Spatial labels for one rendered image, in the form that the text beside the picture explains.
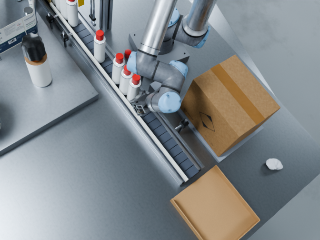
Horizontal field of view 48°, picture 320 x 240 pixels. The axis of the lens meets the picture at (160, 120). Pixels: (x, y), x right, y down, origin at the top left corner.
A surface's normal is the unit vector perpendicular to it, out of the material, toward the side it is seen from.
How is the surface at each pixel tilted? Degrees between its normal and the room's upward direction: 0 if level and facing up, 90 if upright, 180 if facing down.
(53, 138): 0
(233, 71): 0
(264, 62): 0
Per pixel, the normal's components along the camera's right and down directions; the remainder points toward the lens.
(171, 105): 0.44, 0.04
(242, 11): 0.16, -0.39
